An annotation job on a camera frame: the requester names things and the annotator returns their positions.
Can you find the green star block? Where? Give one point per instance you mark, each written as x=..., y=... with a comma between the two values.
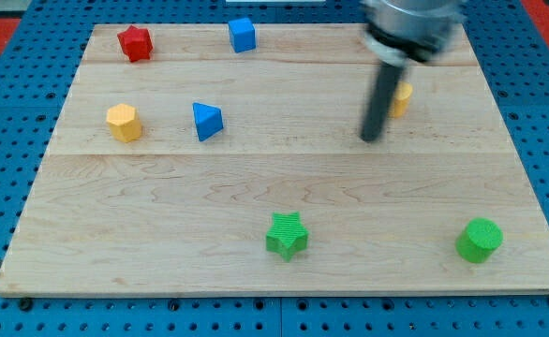
x=287, y=235

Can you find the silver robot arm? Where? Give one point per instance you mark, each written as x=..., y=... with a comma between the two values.
x=419, y=30

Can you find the blue cube block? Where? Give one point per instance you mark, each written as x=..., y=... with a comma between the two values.
x=242, y=35

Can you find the yellow hexagon block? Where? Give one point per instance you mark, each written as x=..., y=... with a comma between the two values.
x=124, y=122

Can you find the green cylinder block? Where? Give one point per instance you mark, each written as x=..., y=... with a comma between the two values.
x=479, y=240

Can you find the yellow cylinder block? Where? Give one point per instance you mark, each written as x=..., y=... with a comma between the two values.
x=401, y=99

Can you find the red star block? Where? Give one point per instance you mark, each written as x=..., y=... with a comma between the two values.
x=136, y=43

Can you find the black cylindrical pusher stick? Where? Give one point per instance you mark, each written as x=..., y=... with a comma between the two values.
x=379, y=103

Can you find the wooden board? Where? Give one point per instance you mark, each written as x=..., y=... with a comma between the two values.
x=168, y=216

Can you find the blue triangle block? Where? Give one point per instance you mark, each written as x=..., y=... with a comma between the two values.
x=208, y=120

